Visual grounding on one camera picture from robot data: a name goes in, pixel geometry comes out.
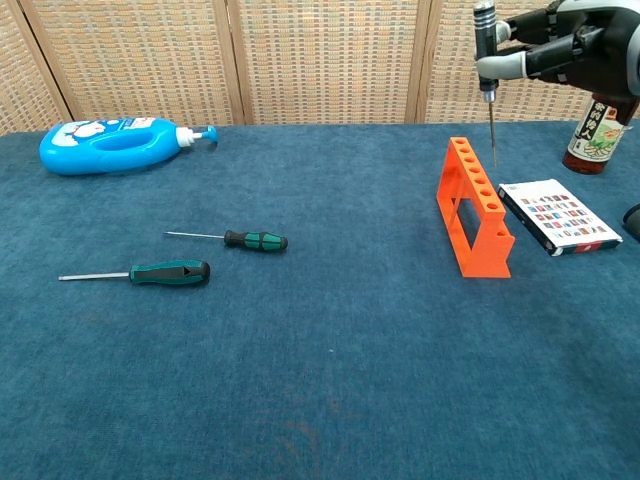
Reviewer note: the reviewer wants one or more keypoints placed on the dark glass bottle with label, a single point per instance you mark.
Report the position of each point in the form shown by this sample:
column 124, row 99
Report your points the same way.
column 595, row 142

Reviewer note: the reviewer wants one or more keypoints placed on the black object at edge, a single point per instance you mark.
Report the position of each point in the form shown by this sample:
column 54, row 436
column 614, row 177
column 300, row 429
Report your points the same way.
column 632, row 217

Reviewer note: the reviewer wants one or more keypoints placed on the orange screwdriver rack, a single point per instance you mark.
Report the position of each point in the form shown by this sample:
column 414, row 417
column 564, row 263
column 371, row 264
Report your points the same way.
column 492, row 250

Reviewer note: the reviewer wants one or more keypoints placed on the blue felt table cover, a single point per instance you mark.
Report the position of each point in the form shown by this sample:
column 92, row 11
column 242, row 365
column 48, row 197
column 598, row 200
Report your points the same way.
column 320, row 350

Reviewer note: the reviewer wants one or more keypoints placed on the small green-black striped screwdriver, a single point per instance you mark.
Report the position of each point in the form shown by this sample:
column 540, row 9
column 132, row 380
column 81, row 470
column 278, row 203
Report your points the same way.
column 255, row 241

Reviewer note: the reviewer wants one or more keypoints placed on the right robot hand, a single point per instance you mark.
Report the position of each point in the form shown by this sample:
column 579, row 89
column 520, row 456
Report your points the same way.
column 600, row 45

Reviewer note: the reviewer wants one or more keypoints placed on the blue pump detergent bottle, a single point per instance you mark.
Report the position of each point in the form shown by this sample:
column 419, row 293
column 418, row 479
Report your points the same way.
column 75, row 156

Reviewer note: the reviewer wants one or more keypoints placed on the woven bamboo folding screen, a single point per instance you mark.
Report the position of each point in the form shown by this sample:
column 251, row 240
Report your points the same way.
column 320, row 60

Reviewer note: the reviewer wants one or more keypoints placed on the large green-black screwdriver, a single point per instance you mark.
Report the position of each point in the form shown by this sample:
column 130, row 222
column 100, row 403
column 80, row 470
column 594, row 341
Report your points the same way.
column 170, row 273

